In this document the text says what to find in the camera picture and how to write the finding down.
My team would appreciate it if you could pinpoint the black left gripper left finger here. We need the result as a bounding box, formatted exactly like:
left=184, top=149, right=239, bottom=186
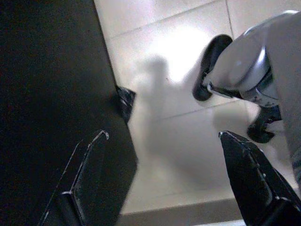
left=39, top=129, right=110, bottom=226

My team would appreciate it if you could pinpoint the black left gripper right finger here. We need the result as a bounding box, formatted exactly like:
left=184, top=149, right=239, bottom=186
left=218, top=130, right=301, bottom=226

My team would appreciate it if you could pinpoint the black robot foot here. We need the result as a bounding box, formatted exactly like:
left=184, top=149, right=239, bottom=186
left=192, top=34, right=234, bottom=102

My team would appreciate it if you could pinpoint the grey robot leg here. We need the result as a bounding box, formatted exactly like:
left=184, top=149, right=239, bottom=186
left=203, top=10, right=301, bottom=186

